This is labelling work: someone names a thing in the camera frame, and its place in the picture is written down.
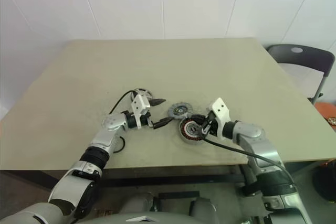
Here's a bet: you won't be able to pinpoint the round motor housing copper windings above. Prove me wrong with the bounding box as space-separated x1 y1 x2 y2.
178 115 211 146

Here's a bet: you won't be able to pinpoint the black flat bar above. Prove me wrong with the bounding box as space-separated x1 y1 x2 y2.
157 190 201 200

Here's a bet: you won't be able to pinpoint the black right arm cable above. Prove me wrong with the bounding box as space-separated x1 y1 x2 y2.
201 129 296 185

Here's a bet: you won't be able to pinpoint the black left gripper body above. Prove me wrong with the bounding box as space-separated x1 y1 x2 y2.
138 110 156 130

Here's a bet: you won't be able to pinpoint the silver robot torso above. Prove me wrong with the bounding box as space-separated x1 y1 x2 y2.
0 202 218 224

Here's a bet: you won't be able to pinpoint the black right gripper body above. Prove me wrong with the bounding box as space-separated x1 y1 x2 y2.
202 113 224 138

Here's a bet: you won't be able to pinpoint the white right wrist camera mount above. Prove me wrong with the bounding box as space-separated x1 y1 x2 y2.
206 97 231 141

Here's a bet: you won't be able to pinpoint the black folding chair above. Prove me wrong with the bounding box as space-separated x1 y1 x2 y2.
266 44 336 105

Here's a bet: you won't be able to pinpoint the orange object with emblem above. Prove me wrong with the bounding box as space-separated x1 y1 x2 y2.
313 102 336 131

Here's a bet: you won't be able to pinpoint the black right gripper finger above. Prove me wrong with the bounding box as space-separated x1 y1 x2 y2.
188 113 211 125
198 122 211 141

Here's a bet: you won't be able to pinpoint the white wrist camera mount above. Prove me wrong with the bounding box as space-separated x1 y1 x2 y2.
206 97 231 141
130 94 151 130

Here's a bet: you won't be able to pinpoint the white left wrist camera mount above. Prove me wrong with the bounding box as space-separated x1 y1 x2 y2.
130 94 151 130

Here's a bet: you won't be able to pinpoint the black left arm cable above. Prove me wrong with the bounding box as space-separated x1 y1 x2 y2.
109 90 137 154

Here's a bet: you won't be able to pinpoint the small round metal ring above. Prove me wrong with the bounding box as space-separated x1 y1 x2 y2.
133 87 154 102

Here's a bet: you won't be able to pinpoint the dark grey rounded shape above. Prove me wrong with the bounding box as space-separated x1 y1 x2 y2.
122 192 155 213
190 196 220 224

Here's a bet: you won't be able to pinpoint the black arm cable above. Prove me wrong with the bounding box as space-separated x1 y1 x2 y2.
109 90 137 154
201 129 296 185

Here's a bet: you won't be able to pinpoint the dark table frame rail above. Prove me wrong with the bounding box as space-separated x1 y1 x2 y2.
0 165 246 184

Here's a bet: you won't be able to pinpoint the black rounded object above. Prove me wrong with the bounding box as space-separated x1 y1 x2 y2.
312 158 336 201

